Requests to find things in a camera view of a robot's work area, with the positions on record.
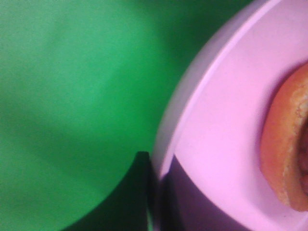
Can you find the green table cloth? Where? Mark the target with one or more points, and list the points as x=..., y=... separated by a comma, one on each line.
x=83, y=86

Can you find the burger with lettuce and tomato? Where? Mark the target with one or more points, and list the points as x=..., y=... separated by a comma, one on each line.
x=284, y=142

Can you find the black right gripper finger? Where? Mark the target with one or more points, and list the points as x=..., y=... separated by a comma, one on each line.
x=149, y=200

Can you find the pink round plate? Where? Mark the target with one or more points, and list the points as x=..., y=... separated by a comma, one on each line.
x=213, y=122

